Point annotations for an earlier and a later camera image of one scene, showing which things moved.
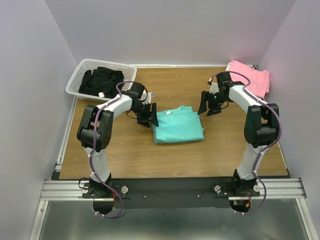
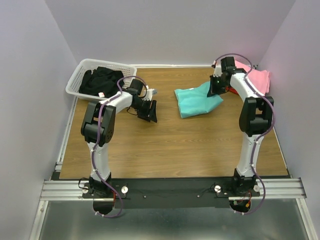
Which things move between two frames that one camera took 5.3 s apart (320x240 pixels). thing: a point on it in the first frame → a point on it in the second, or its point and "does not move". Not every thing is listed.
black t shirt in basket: x=102 y=80 does not move
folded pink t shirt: x=260 y=79 does not move
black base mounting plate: x=172 y=193 does not move
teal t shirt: x=181 y=125 → x=193 y=102
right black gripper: x=213 y=109 → x=210 y=92
